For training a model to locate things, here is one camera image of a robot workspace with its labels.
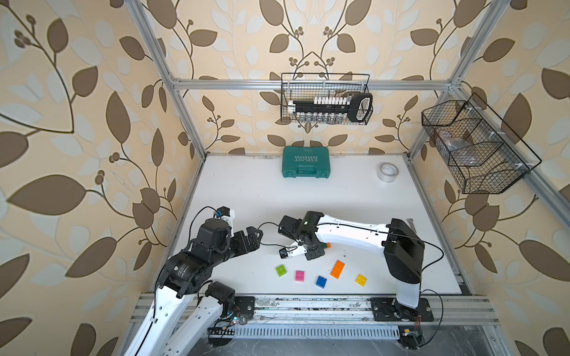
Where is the black wire basket wall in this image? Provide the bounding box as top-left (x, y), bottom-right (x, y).
top-left (422, 93), bottom-right (542, 194)
top-left (280, 72), bottom-right (373, 125)

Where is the black wire basket right wall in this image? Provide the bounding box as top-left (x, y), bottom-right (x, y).
top-left (422, 93), bottom-right (542, 194)

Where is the yellow lego brick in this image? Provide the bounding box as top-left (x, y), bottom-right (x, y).
top-left (355, 274), bottom-right (368, 287)

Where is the green plastic tool case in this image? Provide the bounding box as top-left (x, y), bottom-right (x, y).
top-left (281, 146), bottom-right (331, 179)

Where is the plastic bag in basket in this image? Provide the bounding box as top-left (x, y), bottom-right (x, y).
top-left (439, 131), bottom-right (479, 167)

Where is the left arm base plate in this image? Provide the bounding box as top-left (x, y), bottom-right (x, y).
top-left (217, 296), bottom-right (256, 320)

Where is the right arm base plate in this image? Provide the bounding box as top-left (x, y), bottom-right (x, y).
top-left (370, 298), bottom-right (435, 322)

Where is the long orange lego brick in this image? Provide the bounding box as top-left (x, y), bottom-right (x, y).
top-left (330, 260), bottom-right (345, 280)

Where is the blue lego brick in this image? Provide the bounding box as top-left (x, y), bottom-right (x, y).
top-left (316, 276), bottom-right (327, 289)

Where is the lime green lego brick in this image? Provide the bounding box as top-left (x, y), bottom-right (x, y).
top-left (275, 265), bottom-right (287, 277)

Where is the black wire basket back wall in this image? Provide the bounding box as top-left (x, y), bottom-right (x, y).
top-left (280, 72), bottom-right (373, 125)

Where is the silver bolt on table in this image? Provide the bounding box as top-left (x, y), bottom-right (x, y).
top-left (406, 218), bottom-right (417, 232)

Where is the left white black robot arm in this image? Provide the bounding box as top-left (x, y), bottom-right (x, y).
top-left (126, 218), bottom-right (263, 355)

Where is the clear tape roll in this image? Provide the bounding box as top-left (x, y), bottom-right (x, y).
top-left (376, 163), bottom-right (399, 183)

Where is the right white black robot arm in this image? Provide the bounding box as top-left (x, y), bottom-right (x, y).
top-left (278, 211), bottom-right (445, 309)

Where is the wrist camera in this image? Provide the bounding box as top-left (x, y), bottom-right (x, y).
top-left (279, 245), bottom-right (307, 260)
top-left (217, 206), bottom-right (235, 237)

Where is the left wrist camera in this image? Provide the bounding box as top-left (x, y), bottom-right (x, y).
top-left (217, 206), bottom-right (235, 237)

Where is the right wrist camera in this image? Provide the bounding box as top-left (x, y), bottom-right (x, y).
top-left (279, 245), bottom-right (307, 260)

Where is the black white tool in basket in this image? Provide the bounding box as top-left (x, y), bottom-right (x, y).
top-left (285, 92), bottom-right (373, 125)

